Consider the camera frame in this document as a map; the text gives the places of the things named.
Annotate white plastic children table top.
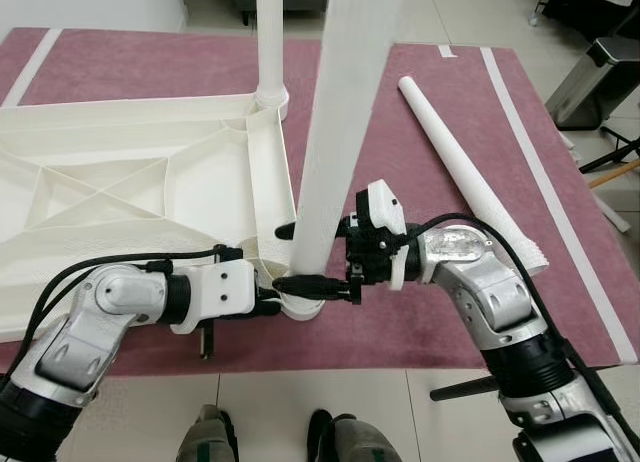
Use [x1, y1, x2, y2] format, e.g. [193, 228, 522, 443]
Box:
[0, 87, 326, 343]

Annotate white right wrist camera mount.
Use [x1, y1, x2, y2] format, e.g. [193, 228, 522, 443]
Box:
[355, 180, 408, 288]

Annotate grey robot right foot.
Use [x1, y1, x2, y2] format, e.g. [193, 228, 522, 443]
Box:
[305, 410, 401, 462]

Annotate grey robot foot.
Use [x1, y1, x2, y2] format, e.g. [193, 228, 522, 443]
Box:
[305, 410, 401, 462]
[177, 402, 239, 462]

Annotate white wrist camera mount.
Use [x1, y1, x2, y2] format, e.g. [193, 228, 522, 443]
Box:
[355, 180, 408, 288]
[170, 259, 256, 335]

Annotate mauve tablecloth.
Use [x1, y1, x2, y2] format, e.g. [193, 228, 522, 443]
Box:
[0, 27, 640, 375]

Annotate black metal table frame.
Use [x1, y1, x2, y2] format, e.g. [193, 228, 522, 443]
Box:
[430, 374, 501, 403]

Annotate white plastic table leg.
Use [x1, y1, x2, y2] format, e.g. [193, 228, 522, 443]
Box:
[397, 75, 549, 278]
[288, 0, 409, 283]
[255, 0, 291, 111]

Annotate grey metal pedal bin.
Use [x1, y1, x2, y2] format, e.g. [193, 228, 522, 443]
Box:
[545, 35, 640, 131]

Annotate grey robot left foot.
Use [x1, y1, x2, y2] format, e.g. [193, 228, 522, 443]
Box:
[177, 402, 239, 462]

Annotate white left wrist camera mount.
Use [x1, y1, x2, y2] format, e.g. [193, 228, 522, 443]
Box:
[170, 259, 256, 335]

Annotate white plastic strip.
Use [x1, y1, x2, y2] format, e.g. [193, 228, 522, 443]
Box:
[555, 132, 631, 233]

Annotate long white cloth strap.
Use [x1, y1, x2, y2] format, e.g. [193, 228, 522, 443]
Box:
[478, 47, 638, 366]
[0, 29, 63, 108]

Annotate dark hanging clothes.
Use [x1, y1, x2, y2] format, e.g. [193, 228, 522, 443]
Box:
[530, 0, 640, 41]

